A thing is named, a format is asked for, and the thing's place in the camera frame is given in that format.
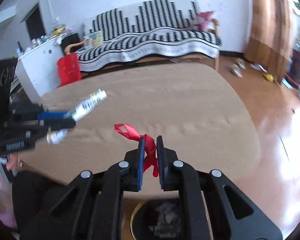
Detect brown curtain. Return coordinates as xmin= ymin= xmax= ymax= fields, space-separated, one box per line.
xmin=244 ymin=0 xmax=293 ymax=83

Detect red plastic chair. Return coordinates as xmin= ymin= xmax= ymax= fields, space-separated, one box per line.
xmin=57 ymin=53 xmax=82 ymax=88

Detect black white striped sofa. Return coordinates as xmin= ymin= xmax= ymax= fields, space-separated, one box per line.
xmin=77 ymin=0 xmax=222 ymax=72

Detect pink cartoon pillow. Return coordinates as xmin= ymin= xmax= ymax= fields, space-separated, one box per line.
xmin=192 ymin=11 xmax=215 ymax=31

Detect slippers on floor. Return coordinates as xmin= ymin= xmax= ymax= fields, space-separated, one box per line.
xmin=230 ymin=58 xmax=246 ymax=78

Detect white cabinet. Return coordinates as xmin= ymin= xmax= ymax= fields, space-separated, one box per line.
xmin=15 ymin=37 xmax=63 ymax=102

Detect red ribbon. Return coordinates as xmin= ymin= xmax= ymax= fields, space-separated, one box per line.
xmin=114 ymin=123 xmax=160 ymax=178

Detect children's picture book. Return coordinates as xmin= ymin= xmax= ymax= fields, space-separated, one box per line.
xmin=84 ymin=30 xmax=103 ymax=48

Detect yellow toy on floor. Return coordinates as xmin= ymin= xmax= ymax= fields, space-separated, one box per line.
xmin=263 ymin=73 xmax=274 ymax=82

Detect person's left hand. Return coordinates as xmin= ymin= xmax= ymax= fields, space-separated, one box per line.
xmin=0 ymin=153 xmax=23 ymax=171

